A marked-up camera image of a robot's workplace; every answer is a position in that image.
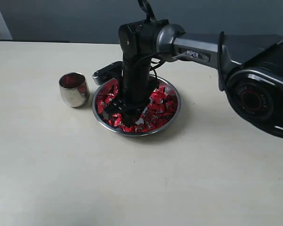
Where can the stainless steel cup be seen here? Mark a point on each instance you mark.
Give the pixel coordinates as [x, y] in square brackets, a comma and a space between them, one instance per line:
[74, 89]

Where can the red wrapped candy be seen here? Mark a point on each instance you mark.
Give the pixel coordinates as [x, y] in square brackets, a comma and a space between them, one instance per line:
[101, 103]
[159, 94]
[160, 120]

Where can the round stainless steel plate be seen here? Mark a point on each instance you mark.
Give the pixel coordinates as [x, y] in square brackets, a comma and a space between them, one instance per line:
[171, 107]

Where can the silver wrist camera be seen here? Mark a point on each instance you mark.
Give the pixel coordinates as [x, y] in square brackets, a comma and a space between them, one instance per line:
[111, 71]

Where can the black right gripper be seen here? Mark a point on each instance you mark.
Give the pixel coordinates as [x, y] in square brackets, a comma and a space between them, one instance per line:
[137, 86]

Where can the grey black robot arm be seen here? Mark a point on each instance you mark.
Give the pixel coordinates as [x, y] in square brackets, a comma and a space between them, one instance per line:
[250, 70]

